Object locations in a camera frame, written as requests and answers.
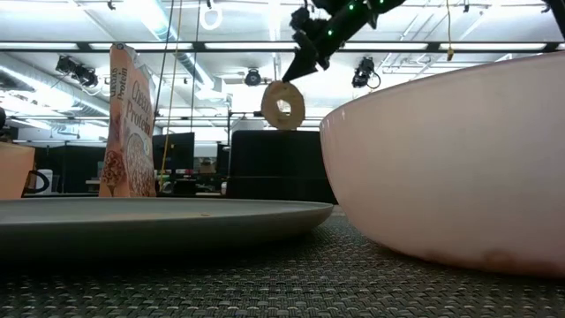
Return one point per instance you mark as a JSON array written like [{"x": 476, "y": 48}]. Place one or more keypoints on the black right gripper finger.
[{"x": 304, "y": 64}]

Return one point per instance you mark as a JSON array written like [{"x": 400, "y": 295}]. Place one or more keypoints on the toasted bagel half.
[{"x": 271, "y": 112}]

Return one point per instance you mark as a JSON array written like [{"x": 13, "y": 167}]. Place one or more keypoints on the orange Cheerios Protein cereal box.
[{"x": 132, "y": 132}]

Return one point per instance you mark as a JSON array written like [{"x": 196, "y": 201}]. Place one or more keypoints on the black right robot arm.
[{"x": 558, "y": 13}]

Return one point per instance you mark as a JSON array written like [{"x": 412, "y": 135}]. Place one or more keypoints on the round black ceiling lamp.
[{"x": 253, "y": 78}]

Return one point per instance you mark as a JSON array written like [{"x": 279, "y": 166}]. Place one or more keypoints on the black two-slot toaster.
[{"x": 273, "y": 163}]

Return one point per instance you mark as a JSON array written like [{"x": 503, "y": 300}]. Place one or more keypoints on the black computer monitor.
[{"x": 176, "y": 150}]

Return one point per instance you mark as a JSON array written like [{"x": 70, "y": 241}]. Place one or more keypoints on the grey round plate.
[{"x": 154, "y": 221}]

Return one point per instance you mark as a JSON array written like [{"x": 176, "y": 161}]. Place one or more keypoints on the black ceiling spotlight cluster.
[{"x": 81, "y": 75}]

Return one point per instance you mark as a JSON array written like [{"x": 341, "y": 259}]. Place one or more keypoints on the grey woven placemat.
[{"x": 265, "y": 287}]

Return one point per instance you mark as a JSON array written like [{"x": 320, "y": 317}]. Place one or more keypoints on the orange container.
[{"x": 15, "y": 172}]

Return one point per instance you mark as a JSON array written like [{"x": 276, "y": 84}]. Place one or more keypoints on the black ceiling camera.
[{"x": 364, "y": 73}]

